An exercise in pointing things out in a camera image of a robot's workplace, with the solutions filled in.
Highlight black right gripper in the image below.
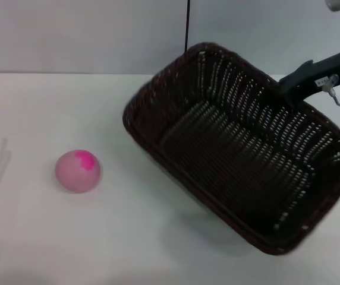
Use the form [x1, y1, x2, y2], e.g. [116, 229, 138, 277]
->
[278, 52, 340, 109]

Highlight dark brown woven basket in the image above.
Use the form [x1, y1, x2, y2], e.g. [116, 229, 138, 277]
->
[122, 42, 340, 256]

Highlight pink ball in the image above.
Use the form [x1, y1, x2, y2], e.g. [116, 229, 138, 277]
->
[54, 150, 103, 195]

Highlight thin black wall strip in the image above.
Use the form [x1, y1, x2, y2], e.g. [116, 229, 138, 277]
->
[184, 0, 192, 53]

